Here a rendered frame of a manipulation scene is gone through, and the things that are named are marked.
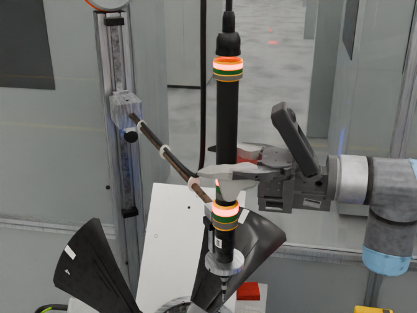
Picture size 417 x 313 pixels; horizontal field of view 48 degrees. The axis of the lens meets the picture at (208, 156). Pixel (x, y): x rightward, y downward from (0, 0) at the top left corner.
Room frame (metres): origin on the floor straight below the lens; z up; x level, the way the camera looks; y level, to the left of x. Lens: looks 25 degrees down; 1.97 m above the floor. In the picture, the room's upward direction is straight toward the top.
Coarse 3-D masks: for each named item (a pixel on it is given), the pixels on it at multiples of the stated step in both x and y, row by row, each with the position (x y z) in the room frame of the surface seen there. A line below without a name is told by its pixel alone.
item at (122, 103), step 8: (112, 96) 1.26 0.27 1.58; (120, 96) 1.26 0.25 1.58; (128, 96) 1.26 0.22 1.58; (136, 96) 1.26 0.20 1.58; (112, 104) 1.23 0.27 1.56; (120, 104) 1.19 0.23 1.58; (128, 104) 1.19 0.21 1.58; (136, 104) 1.20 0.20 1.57; (112, 112) 1.24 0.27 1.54; (120, 112) 1.18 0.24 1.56; (128, 112) 1.19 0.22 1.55; (136, 112) 1.20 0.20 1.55; (112, 120) 1.25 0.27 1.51; (120, 120) 1.18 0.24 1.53; (128, 120) 1.19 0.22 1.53; (120, 128) 1.18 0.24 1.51
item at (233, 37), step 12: (228, 12) 0.67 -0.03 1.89; (228, 24) 0.66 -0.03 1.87; (228, 36) 0.66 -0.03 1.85; (216, 48) 0.67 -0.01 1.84; (228, 48) 0.65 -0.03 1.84; (240, 48) 0.67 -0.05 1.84; (216, 240) 0.66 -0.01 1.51; (228, 240) 0.66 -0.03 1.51; (216, 252) 0.67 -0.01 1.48; (228, 252) 0.66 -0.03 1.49; (228, 276) 0.66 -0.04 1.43
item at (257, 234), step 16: (240, 208) 0.88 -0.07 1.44; (240, 224) 0.85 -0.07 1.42; (256, 224) 0.83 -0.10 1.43; (272, 224) 0.81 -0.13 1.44; (240, 240) 0.82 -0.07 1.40; (256, 240) 0.80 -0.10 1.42; (272, 240) 0.78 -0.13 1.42; (256, 256) 0.77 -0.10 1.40; (208, 272) 0.81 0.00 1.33; (240, 272) 0.76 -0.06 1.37; (208, 288) 0.77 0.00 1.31; (208, 304) 0.74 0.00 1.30
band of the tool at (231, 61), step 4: (216, 60) 0.66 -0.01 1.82; (220, 60) 0.69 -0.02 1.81; (224, 60) 0.69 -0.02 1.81; (228, 60) 0.69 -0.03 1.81; (232, 60) 0.69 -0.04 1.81; (236, 60) 0.69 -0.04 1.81; (240, 60) 0.66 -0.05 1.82; (220, 64) 0.65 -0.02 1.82; (224, 64) 0.65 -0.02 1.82; (228, 64) 0.65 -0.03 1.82; (232, 64) 0.65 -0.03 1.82; (236, 64) 0.65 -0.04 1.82; (216, 68) 0.66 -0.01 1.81; (240, 68) 0.66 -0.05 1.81; (220, 80) 0.65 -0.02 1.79; (236, 80) 0.66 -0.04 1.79
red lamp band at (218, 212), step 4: (212, 204) 0.67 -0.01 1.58; (212, 208) 0.67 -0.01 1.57; (216, 208) 0.66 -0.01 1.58; (236, 208) 0.66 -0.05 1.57; (216, 212) 0.66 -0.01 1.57; (220, 212) 0.65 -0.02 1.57; (224, 212) 0.65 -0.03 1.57; (228, 212) 0.65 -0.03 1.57; (232, 212) 0.65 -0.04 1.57; (236, 212) 0.66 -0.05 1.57
